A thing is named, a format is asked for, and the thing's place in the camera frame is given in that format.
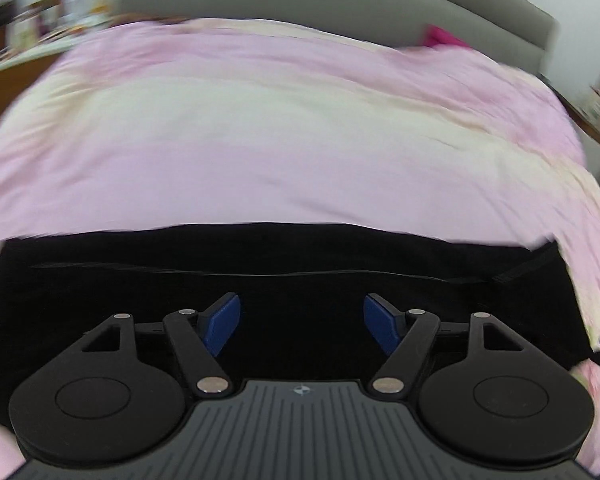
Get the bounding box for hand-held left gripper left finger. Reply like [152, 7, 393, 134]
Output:
[81, 292, 232, 396]

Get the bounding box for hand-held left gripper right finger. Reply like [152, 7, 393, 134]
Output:
[362, 293, 522, 395]

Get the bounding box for black pants with white drawstring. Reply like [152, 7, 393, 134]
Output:
[0, 222, 595, 433]

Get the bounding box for pink floral blanket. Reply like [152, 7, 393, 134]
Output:
[0, 16, 600, 476]

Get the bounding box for white nightstand with wooden top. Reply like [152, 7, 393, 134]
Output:
[540, 72, 600, 153]

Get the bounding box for magenta cloth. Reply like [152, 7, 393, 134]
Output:
[422, 24, 473, 51]

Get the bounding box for wooden dresser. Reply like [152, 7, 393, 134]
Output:
[0, 22, 113, 128]

